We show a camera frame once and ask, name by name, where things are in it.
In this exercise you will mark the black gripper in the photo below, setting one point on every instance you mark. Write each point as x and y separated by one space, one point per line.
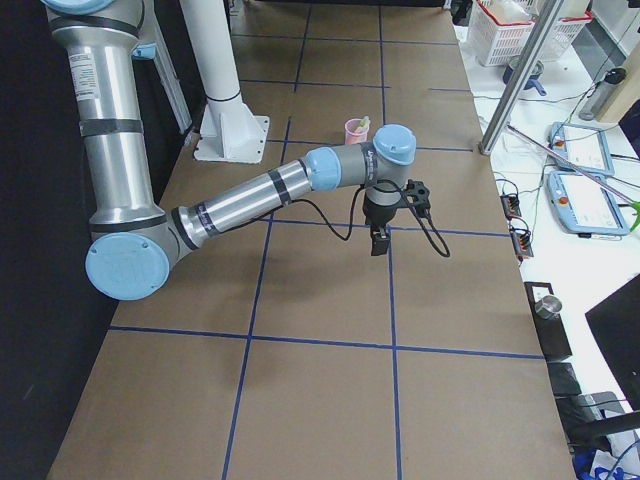
378 215

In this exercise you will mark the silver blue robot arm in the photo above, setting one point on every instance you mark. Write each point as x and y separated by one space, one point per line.
135 242

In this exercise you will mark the pink mesh pen holder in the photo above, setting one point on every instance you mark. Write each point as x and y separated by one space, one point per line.
352 134

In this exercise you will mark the upper orange terminal block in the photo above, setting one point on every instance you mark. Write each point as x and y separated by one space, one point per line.
511 205

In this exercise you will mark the orange terminal block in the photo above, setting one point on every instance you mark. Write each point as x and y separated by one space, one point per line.
521 241
511 205

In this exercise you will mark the lower orange terminal block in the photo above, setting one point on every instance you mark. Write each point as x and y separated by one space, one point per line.
521 241

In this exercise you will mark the small steel cup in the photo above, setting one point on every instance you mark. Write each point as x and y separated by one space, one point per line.
548 307

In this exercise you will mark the black box on desk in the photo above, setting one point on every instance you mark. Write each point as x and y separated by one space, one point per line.
551 333

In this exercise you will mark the near teach pendant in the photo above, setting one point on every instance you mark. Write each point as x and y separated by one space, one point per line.
583 207

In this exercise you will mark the teach pendant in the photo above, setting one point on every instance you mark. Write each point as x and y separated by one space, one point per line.
583 207
583 146

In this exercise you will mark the far teach pendant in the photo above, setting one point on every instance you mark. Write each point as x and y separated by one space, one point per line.
583 146

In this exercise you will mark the white plastic basket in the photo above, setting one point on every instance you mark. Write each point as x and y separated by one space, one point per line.
492 42
573 17

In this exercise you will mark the black monitor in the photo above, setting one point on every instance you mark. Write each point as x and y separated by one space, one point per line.
614 323

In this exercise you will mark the metal reacher grabber stick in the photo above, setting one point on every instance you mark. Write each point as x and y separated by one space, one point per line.
565 162

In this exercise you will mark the grey water bottle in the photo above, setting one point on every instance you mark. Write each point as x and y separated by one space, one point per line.
604 89

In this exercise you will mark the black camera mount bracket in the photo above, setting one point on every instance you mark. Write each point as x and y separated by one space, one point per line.
416 198

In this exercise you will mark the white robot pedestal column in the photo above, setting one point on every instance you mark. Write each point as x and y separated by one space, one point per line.
229 131

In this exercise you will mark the aluminium frame post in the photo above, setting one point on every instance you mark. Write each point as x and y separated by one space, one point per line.
527 60

